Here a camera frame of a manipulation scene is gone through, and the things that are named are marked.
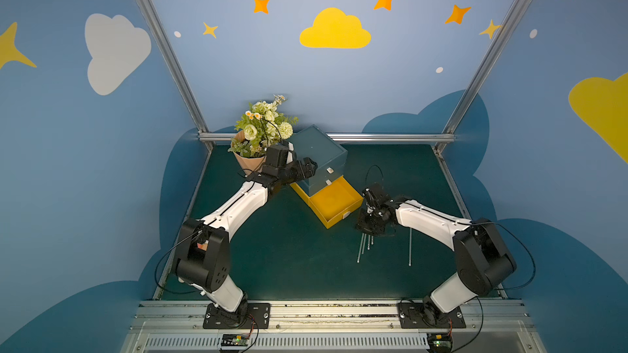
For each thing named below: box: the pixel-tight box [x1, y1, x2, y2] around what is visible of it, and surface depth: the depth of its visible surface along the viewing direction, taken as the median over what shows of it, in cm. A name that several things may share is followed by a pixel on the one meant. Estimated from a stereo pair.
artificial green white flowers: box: [228, 94, 300, 159], surface depth 91 cm
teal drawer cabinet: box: [285, 124, 349, 197], surface depth 93 cm
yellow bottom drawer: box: [289, 175, 364, 230], surface depth 103 cm
